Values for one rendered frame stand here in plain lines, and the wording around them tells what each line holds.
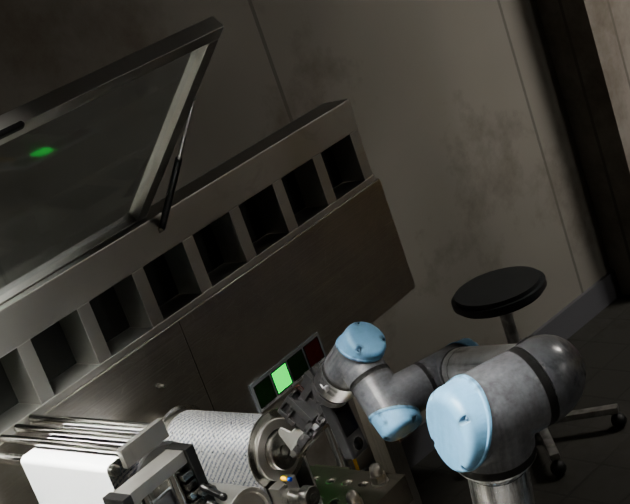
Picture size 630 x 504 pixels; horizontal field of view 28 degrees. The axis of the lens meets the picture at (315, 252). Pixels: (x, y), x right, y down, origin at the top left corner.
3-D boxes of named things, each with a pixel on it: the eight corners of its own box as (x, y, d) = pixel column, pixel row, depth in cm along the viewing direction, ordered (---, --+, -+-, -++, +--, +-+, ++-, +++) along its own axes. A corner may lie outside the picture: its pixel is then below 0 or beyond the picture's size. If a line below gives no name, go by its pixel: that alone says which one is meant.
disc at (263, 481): (290, 501, 233) (238, 472, 224) (288, 501, 233) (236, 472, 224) (313, 427, 239) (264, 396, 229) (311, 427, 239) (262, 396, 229)
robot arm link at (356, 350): (363, 365, 201) (336, 323, 205) (338, 401, 209) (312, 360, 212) (400, 352, 206) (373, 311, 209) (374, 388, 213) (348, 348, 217)
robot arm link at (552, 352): (600, 310, 168) (453, 325, 214) (534, 345, 165) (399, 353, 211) (636, 388, 168) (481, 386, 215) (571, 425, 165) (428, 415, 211)
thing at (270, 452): (274, 426, 228) (302, 433, 233) (266, 425, 229) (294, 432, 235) (267, 467, 226) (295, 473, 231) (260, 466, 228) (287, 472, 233)
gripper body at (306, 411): (300, 392, 228) (324, 355, 220) (334, 425, 227) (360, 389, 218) (274, 414, 223) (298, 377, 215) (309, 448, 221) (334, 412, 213)
